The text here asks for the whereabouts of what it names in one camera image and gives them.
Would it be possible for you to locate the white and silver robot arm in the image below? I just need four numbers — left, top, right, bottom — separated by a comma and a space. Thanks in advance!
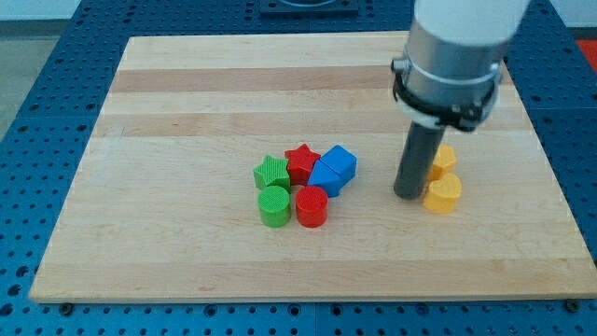
392, 0, 530, 132

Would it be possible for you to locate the yellow heart block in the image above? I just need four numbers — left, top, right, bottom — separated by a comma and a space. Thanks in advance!
423, 173, 463, 214

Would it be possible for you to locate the red star block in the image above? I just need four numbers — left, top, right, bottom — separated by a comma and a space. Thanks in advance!
285, 144, 321, 186

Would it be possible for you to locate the green star block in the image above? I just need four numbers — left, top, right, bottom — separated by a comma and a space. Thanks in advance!
253, 155, 291, 192

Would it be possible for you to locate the blue triangular prism block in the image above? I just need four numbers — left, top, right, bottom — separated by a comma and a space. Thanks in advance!
308, 161, 348, 198

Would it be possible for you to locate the red cylinder block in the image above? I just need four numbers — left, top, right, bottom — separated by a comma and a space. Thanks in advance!
295, 186, 328, 229

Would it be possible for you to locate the blue cube block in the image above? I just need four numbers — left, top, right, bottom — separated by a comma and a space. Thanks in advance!
321, 145, 357, 182

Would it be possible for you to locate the green cylinder block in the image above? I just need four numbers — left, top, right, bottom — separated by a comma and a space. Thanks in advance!
257, 186, 291, 228

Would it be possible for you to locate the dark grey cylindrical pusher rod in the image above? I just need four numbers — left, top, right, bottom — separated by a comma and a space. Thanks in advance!
394, 122, 445, 200

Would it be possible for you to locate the light wooden board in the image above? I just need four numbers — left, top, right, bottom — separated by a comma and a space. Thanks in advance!
29, 32, 596, 303

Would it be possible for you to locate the yellow hexagon block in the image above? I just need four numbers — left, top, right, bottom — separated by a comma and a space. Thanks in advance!
427, 145, 457, 182

